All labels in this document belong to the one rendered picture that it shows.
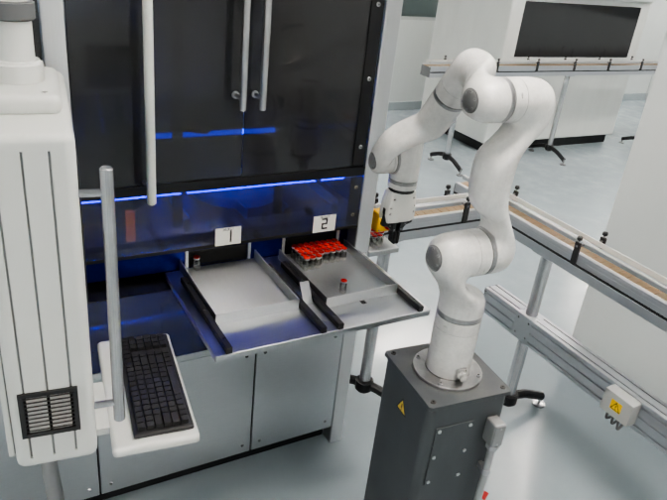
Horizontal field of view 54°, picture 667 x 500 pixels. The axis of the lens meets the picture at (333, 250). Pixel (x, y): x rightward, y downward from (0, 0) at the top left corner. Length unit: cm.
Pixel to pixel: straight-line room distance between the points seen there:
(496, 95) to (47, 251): 95
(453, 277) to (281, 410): 118
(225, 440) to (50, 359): 122
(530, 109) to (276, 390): 145
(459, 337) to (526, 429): 147
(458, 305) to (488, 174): 35
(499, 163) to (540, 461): 174
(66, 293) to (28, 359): 17
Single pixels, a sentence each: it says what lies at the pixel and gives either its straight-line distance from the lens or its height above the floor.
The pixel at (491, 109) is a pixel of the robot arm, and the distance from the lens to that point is 147.
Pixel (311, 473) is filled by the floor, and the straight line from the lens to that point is 272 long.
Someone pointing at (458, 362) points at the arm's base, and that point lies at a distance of 179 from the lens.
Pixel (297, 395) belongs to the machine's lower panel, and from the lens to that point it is 258.
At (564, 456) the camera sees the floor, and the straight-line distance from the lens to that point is 310.
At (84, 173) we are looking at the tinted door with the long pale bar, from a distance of 190.
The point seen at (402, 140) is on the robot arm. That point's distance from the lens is 177.
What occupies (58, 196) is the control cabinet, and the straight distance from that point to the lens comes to 130.
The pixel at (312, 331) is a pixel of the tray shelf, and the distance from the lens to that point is 190.
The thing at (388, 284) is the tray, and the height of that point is 89.
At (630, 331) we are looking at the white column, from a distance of 330.
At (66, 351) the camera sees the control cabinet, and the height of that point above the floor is 109.
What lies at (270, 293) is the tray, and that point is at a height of 88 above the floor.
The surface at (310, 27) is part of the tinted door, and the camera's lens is 200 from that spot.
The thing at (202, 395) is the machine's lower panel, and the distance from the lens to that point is 239.
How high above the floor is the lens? 193
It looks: 26 degrees down
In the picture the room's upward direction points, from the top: 7 degrees clockwise
